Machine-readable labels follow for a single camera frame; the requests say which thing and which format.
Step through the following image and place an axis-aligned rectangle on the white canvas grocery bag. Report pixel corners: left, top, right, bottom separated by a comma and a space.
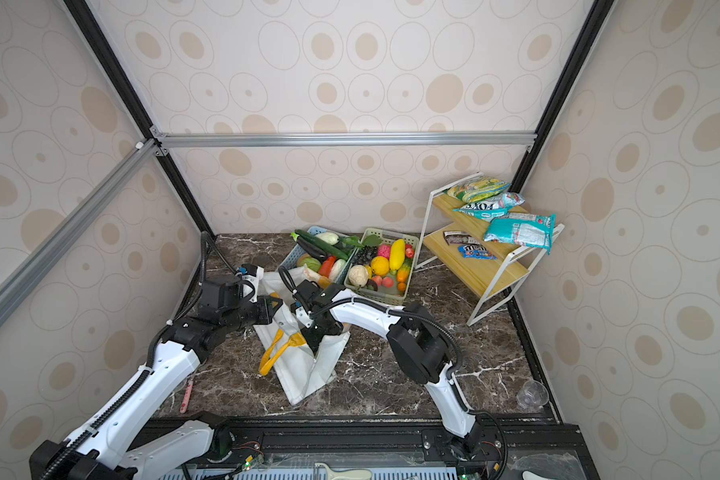
254, 268, 350, 406

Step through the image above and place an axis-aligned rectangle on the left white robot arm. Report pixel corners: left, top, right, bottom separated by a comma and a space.
29, 295, 283, 479

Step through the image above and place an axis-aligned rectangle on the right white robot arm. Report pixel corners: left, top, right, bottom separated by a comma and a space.
292, 281, 505, 461

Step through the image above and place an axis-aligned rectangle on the white teal snack bag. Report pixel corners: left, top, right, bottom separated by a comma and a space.
454, 192, 525, 221

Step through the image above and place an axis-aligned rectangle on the yellow green snack bag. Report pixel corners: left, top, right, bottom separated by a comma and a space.
446, 175, 510, 204

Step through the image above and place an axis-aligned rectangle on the red orange pepper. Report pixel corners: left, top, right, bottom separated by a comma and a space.
318, 256, 337, 278

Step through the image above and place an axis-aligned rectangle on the white cauliflower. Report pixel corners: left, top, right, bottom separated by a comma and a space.
346, 265, 371, 288

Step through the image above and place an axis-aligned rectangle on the white chinese cabbage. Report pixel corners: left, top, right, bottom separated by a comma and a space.
328, 259, 346, 283

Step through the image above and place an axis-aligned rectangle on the green cabbage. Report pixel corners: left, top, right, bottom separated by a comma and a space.
297, 254, 322, 273

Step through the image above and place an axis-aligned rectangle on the dark purple eggplant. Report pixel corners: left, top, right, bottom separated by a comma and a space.
294, 235, 329, 263

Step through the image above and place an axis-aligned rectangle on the dark grape bunch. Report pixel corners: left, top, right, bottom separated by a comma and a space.
353, 246, 378, 267

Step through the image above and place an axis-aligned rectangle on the pale green plastic basket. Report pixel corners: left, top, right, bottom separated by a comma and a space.
343, 228, 419, 305

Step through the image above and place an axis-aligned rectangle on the long green cucumber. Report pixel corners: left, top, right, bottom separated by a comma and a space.
292, 230, 350, 260

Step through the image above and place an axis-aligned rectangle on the yellow orange citrus fruit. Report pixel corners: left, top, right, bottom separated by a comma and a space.
370, 256, 390, 277

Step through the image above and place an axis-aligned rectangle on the pale white green squash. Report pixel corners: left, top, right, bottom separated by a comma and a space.
316, 231, 339, 245

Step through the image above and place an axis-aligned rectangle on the orange mango fruit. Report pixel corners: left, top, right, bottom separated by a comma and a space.
396, 258, 412, 283

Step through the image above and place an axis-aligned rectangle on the pink dragon fruit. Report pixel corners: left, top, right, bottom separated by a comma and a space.
377, 244, 391, 259

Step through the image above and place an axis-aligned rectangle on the green leafy vegetable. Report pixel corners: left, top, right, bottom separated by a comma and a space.
340, 235, 382, 249

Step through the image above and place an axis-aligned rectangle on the yellow papaya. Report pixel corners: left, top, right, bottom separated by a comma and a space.
389, 239, 406, 272

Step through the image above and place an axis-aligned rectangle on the metal spoon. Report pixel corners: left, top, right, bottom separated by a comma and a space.
179, 375, 195, 414

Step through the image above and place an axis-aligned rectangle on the wooden two tier shelf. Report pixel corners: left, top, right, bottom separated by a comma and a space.
419, 173, 551, 326

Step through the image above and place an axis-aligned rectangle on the dark candy packet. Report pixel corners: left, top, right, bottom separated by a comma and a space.
443, 230, 481, 246

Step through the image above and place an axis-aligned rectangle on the blue candy packet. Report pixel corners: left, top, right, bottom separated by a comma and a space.
457, 245, 497, 260

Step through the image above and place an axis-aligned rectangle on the clear plastic cup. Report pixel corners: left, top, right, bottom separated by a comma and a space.
516, 379, 549, 410

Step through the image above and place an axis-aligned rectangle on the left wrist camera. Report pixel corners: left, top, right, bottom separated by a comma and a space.
197, 274, 257, 315

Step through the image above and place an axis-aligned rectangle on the horizontal aluminium frame bar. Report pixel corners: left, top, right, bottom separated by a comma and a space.
157, 131, 536, 148

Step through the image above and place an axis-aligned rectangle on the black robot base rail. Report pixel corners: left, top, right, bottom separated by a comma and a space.
188, 414, 599, 479

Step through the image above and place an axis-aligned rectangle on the left aluminium frame bar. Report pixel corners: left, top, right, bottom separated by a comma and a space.
0, 139, 157, 328

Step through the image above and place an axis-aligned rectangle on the black corner frame post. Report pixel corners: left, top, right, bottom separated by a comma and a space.
63, 0, 216, 238

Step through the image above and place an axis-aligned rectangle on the black right corner post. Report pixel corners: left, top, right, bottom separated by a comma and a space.
510, 0, 615, 193

